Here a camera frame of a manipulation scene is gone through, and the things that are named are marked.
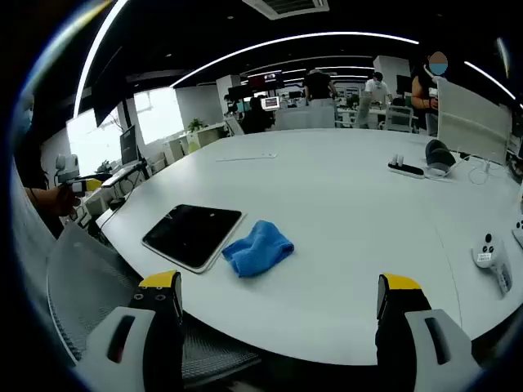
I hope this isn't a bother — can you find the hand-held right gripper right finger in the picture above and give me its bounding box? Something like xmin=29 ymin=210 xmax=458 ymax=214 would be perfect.
xmin=374 ymin=272 xmax=483 ymax=392

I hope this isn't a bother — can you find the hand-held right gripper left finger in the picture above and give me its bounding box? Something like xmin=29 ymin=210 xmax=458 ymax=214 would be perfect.
xmin=72 ymin=269 xmax=185 ymax=392

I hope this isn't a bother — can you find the black mirror with white frame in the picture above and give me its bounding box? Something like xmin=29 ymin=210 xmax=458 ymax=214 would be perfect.
xmin=141 ymin=203 xmax=248 ymax=274

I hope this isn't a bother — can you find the blue cleaning cloth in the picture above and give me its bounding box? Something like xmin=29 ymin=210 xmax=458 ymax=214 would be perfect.
xmin=221 ymin=220 xmax=295 ymax=278

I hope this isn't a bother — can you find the person's left hand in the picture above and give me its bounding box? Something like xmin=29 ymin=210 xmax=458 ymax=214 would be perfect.
xmin=56 ymin=185 xmax=83 ymax=217

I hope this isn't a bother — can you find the black computer monitor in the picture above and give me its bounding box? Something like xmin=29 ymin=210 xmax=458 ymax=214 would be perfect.
xmin=119 ymin=124 xmax=144 ymax=167

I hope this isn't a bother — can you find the person's masked head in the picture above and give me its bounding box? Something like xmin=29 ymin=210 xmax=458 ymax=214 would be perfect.
xmin=11 ymin=93 xmax=36 ymax=138

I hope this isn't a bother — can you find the grey mesh office chair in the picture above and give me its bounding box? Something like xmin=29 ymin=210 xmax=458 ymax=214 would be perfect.
xmin=45 ymin=220 xmax=262 ymax=389

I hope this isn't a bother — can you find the curved ceiling light strip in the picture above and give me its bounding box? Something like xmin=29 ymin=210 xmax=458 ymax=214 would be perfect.
xmin=169 ymin=31 xmax=421 ymax=89
xmin=73 ymin=0 xmax=128 ymax=119

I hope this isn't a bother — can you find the black power strip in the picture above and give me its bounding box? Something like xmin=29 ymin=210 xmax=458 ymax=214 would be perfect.
xmin=387 ymin=161 xmax=426 ymax=177

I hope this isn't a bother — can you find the grey rounded device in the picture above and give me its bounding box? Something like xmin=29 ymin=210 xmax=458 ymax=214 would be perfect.
xmin=424 ymin=139 xmax=457 ymax=177

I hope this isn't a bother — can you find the ceiling air vent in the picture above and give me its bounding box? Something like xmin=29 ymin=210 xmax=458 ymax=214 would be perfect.
xmin=241 ymin=0 xmax=330 ymax=20

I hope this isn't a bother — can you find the black cable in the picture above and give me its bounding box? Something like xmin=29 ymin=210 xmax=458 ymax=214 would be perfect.
xmin=99 ymin=198 xmax=132 ymax=229

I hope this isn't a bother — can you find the white cable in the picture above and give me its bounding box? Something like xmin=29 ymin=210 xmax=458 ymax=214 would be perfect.
xmin=447 ymin=146 xmax=510 ymax=185

